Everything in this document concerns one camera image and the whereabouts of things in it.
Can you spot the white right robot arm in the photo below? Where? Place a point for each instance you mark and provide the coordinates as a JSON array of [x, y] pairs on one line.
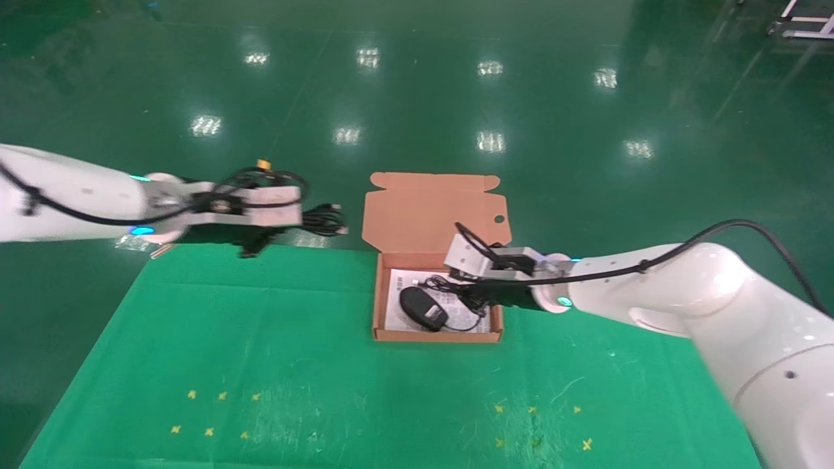
[[717, 306]]

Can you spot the green cloth mat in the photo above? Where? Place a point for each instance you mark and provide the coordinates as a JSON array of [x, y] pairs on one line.
[[365, 378]]

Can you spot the white printed paper leaflet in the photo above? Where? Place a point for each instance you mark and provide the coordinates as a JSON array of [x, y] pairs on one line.
[[394, 306]]

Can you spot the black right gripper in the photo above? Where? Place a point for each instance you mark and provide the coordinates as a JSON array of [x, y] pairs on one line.
[[508, 294]]

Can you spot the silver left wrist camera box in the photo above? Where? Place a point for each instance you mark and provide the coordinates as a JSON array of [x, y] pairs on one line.
[[267, 207]]

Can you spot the open orange cardboard box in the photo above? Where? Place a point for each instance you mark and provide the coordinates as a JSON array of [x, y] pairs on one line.
[[423, 215]]

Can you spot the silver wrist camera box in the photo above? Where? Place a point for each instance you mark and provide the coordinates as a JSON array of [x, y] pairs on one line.
[[485, 260], [267, 207]]

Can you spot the metal cloth clip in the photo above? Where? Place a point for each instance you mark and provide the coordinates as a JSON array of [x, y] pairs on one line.
[[159, 250]]

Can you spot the white metal cart frame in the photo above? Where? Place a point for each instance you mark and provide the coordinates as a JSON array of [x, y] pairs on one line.
[[805, 26]]

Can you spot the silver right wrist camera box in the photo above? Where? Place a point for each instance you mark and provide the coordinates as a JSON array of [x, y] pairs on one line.
[[485, 260]]

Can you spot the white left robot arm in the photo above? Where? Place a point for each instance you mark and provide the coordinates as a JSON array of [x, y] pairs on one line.
[[71, 202]]

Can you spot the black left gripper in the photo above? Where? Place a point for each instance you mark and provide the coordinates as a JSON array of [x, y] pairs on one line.
[[247, 231]]

